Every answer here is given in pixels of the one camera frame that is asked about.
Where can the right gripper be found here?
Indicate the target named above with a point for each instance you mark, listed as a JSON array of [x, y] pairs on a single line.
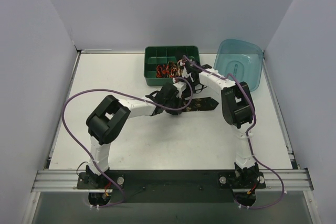
[[190, 64]]

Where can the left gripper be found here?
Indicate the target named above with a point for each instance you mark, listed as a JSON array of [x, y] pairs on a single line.
[[182, 98]]

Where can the translucent blue plastic tub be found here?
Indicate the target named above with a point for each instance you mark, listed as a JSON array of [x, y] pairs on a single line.
[[242, 59]]

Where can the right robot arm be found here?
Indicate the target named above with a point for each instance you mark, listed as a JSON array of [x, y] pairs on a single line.
[[238, 111]]

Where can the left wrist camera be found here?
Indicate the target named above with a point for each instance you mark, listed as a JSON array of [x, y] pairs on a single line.
[[180, 85]]

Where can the orange patterned rolled tie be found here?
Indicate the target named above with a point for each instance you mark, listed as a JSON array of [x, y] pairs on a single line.
[[172, 69]]

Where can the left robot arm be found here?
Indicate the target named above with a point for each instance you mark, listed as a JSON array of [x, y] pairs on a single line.
[[109, 117]]

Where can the black gold floral tie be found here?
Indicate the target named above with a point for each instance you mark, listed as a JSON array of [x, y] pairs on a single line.
[[201, 104]]

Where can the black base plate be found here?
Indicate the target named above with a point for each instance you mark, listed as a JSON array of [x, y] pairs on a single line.
[[170, 186]]

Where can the green compartment tray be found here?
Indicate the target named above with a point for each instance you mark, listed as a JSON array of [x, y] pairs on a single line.
[[162, 63]]

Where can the beige patterned rolled tie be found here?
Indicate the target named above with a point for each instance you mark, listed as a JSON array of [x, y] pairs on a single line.
[[181, 72]]

